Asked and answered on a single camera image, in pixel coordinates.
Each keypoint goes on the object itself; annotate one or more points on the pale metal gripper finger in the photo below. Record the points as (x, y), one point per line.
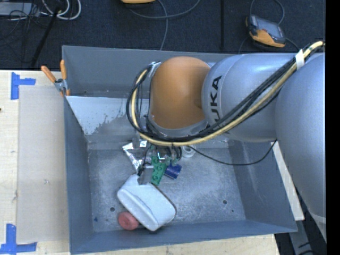
(143, 178)
(149, 169)

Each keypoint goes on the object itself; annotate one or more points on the white plastic container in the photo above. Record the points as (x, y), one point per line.
(146, 206)

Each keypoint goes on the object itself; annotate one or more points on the pink round ball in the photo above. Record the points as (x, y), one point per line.
(127, 221)

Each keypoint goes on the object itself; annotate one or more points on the grey metal bin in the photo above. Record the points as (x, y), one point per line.
(207, 195)

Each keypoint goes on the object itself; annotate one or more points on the pale flat board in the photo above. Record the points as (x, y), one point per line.
(40, 155)

